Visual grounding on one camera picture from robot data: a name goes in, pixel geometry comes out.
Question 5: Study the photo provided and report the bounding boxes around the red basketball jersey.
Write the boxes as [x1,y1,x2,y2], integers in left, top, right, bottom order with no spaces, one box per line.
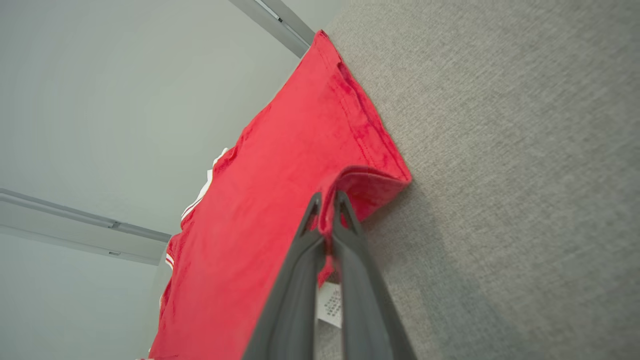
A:
[148,30,414,360]

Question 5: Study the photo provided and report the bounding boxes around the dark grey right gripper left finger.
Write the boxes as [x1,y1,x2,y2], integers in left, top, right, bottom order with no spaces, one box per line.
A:
[242,192,326,360]

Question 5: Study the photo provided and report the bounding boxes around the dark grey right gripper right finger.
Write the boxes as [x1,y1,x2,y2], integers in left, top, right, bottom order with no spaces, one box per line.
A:
[332,190,419,360]

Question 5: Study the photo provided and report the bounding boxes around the grey metal partition post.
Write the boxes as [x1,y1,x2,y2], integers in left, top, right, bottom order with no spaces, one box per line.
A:
[0,188,172,266]
[230,0,317,59]

